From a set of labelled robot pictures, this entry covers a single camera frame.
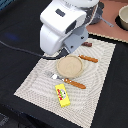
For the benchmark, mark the pink stovetop board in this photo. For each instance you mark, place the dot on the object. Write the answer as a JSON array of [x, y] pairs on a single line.
[[110, 12]]

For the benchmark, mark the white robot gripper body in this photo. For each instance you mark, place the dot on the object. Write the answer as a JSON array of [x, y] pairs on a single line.
[[64, 26]]

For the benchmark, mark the yellow butter box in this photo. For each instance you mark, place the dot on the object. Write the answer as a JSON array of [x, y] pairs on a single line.
[[62, 95]]

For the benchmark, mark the beige bowl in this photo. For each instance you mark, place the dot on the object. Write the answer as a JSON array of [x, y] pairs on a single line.
[[123, 14]]

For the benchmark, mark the brown sausage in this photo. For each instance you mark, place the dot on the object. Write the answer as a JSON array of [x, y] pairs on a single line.
[[87, 44]]

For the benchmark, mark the round wooden plate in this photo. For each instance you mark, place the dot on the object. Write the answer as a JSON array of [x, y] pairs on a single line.
[[70, 66]]

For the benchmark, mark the wooden handled fork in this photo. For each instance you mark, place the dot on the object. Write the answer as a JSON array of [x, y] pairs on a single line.
[[66, 80]]

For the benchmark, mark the wooden handled knife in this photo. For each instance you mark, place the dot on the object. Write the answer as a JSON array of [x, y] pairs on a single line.
[[88, 58]]

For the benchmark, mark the woven beige placemat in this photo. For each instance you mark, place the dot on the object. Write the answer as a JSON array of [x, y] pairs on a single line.
[[39, 89]]

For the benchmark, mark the grey saucepan with handle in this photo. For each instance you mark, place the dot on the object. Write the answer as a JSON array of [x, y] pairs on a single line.
[[98, 17]]

